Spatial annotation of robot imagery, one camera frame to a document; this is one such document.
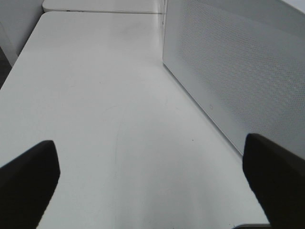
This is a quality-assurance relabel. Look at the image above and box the white microwave door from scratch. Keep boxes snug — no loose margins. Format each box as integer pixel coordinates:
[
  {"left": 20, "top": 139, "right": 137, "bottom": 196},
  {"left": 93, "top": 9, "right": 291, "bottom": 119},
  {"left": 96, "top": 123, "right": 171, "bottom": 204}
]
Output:
[{"left": 163, "top": 0, "right": 305, "bottom": 157}]

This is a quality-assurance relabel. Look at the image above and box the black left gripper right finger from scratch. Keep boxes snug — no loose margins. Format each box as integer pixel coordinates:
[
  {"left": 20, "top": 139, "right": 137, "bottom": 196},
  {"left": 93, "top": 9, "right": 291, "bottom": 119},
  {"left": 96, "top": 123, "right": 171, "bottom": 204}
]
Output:
[{"left": 242, "top": 133, "right": 305, "bottom": 229}]

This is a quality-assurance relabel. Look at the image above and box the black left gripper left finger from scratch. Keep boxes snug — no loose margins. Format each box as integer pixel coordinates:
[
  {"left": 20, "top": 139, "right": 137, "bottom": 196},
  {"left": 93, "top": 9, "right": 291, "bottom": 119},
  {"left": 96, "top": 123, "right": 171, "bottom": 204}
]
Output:
[{"left": 0, "top": 140, "right": 60, "bottom": 229}]

